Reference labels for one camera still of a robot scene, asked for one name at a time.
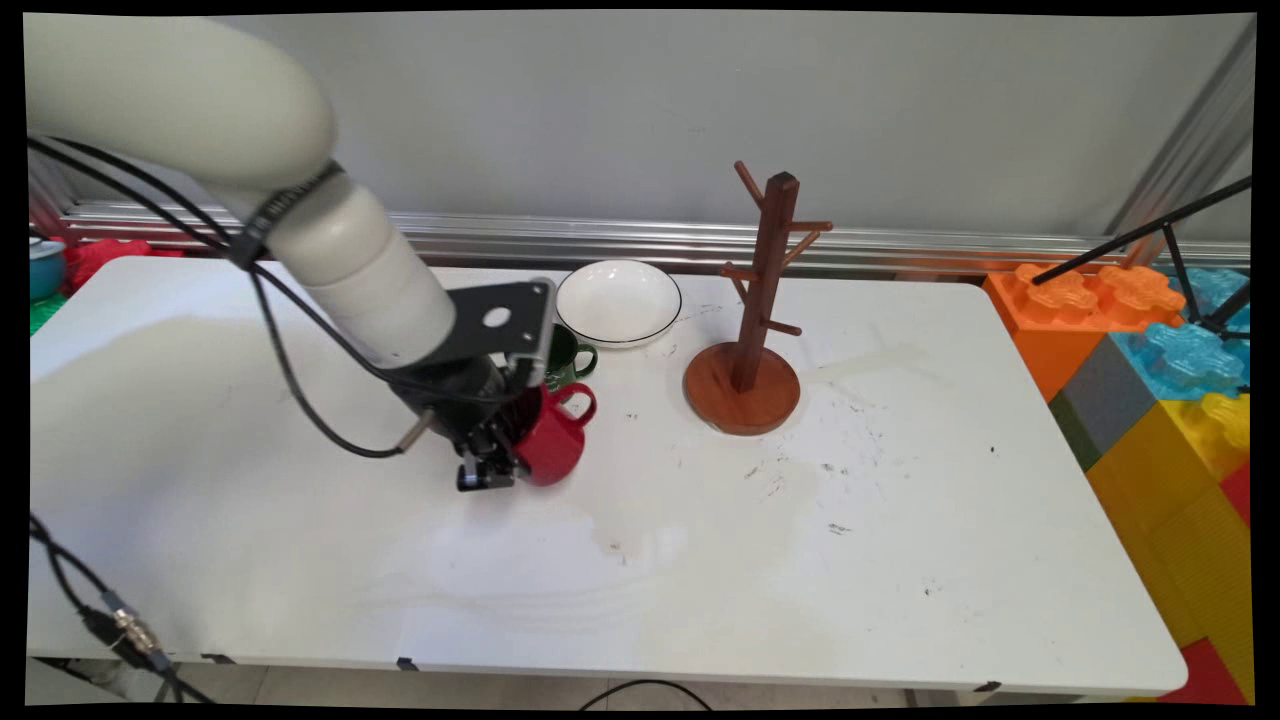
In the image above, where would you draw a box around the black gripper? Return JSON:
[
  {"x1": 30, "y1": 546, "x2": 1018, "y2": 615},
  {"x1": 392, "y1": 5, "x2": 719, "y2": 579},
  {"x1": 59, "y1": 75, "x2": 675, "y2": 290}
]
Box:
[{"x1": 384, "y1": 354, "x2": 542, "y2": 492}]

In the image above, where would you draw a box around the red ceramic mug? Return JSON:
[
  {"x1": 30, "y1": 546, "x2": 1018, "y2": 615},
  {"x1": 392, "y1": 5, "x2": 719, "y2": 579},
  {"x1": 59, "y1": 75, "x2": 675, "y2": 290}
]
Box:
[{"x1": 511, "y1": 381, "x2": 599, "y2": 489}]

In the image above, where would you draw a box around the dark green enamel mug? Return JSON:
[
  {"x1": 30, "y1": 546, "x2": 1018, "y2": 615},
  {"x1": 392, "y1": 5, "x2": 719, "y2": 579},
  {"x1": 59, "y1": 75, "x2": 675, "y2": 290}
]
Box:
[{"x1": 545, "y1": 322, "x2": 600, "y2": 392}]

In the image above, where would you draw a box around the white bowl with black rim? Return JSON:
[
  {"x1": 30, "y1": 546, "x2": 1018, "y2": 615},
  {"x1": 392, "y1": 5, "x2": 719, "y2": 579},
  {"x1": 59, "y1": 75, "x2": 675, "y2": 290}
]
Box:
[{"x1": 555, "y1": 259, "x2": 684, "y2": 350}]

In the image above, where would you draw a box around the brown wooden mug tree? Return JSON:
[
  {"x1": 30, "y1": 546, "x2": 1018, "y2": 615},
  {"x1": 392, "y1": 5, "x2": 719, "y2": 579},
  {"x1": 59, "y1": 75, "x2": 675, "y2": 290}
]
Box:
[{"x1": 684, "y1": 160, "x2": 835, "y2": 437}]

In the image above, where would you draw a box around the red toy item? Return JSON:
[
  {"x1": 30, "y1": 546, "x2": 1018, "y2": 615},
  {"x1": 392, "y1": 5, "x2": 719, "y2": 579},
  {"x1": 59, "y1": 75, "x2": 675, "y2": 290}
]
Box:
[{"x1": 62, "y1": 237, "x2": 183, "y2": 293}]

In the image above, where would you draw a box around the blue pot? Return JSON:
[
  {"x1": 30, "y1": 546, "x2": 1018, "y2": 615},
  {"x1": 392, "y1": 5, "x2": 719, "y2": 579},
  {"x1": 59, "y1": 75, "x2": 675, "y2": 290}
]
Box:
[{"x1": 28, "y1": 234, "x2": 67, "y2": 301}]

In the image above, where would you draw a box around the orange toy building block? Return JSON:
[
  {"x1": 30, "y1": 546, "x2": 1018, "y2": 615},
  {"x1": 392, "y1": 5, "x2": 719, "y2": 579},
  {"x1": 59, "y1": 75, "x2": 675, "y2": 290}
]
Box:
[{"x1": 983, "y1": 262, "x2": 1187, "y2": 403}]

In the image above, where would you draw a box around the large yellow toy block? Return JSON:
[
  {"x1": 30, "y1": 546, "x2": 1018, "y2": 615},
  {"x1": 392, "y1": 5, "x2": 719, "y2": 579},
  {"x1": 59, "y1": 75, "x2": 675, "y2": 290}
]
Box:
[{"x1": 1085, "y1": 398, "x2": 1256, "y2": 703}]

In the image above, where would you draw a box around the translucent blue toy block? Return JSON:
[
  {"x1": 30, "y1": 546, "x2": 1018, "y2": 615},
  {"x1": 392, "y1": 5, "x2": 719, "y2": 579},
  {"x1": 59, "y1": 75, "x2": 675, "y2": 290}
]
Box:
[
  {"x1": 1108, "y1": 320, "x2": 1251, "y2": 403},
  {"x1": 1168, "y1": 267, "x2": 1252, "y2": 333}
]

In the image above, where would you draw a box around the black tripod stand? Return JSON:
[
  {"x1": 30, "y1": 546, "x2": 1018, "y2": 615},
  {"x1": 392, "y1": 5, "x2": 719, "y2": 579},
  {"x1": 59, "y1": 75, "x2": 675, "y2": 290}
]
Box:
[{"x1": 1030, "y1": 177, "x2": 1254, "y2": 341}]

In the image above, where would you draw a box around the translucent yellow toy block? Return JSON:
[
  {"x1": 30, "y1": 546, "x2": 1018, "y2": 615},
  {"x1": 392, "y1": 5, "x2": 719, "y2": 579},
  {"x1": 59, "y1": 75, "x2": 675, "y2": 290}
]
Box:
[{"x1": 1198, "y1": 392, "x2": 1252, "y2": 453}]

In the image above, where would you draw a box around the red toy building block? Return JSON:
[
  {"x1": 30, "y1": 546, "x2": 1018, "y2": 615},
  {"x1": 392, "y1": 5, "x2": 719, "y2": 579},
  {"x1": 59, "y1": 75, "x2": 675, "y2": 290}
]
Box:
[
  {"x1": 1218, "y1": 460, "x2": 1253, "y2": 528},
  {"x1": 1158, "y1": 638, "x2": 1248, "y2": 706}
]

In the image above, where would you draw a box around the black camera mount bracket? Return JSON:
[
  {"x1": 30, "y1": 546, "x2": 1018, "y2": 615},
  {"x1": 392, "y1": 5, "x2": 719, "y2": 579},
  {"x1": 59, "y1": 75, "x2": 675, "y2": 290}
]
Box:
[{"x1": 440, "y1": 279, "x2": 558, "y2": 388}]

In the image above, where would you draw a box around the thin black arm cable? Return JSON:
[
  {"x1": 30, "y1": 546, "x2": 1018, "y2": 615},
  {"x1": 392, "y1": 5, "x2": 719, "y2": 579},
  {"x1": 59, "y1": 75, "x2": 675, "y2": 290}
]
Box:
[{"x1": 28, "y1": 137, "x2": 526, "y2": 407}]

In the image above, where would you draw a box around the black floor cable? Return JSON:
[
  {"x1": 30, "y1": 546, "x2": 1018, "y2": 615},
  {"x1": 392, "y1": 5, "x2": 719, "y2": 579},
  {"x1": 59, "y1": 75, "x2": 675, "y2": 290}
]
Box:
[{"x1": 578, "y1": 679, "x2": 713, "y2": 712}]

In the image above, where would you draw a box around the horizontal aluminium rail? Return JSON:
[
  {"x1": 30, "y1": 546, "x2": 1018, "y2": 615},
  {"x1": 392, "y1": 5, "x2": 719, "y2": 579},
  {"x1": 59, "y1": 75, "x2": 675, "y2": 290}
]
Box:
[{"x1": 58, "y1": 200, "x2": 1252, "y2": 278}]

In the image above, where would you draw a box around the black cable strap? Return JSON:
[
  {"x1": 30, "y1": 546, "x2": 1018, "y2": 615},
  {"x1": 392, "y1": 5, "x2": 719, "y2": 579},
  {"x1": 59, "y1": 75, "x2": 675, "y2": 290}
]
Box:
[{"x1": 230, "y1": 160, "x2": 346, "y2": 271}]

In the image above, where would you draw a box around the black cable with silver coupling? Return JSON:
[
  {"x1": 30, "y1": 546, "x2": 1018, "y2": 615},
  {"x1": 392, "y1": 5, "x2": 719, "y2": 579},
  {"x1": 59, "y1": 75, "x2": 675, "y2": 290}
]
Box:
[{"x1": 28, "y1": 514, "x2": 217, "y2": 706}]

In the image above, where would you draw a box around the slanted aluminium frame profile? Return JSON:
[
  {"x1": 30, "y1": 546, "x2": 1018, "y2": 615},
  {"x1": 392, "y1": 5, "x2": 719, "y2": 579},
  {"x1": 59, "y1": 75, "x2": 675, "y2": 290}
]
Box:
[{"x1": 1104, "y1": 18, "x2": 1257, "y2": 263}]

